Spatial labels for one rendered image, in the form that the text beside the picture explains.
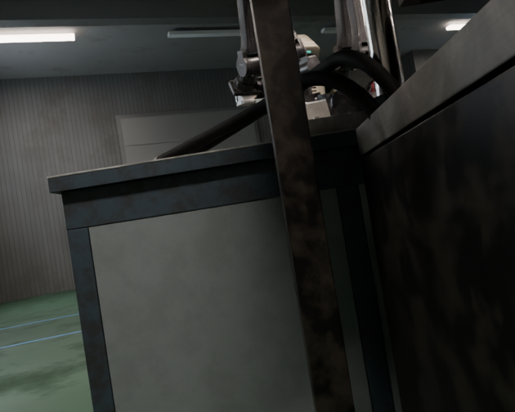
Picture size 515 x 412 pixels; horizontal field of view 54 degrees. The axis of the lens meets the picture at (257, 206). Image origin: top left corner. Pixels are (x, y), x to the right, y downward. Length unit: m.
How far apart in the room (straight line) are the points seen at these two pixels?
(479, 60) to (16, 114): 8.81
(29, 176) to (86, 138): 1.09
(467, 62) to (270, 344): 0.82
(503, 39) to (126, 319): 0.99
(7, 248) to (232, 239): 7.85
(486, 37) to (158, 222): 0.86
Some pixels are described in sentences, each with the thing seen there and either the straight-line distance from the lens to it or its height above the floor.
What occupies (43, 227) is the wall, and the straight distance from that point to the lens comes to 8.87.
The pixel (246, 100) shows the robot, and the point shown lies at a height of 1.12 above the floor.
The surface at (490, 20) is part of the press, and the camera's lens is 0.52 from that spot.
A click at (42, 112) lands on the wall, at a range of 9.14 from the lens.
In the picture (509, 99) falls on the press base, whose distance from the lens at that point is 0.50.
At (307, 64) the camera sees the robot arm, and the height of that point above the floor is 1.11.
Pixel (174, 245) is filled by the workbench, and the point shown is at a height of 0.60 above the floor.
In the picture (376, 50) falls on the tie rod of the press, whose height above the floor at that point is 0.92.
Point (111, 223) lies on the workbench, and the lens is 1.22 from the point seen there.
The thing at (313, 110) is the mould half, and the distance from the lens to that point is 1.45.
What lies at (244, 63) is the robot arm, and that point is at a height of 1.23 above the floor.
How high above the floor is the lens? 0.62
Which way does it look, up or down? 2 degrees up
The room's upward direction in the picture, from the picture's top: 9 degrees counter-clockwise
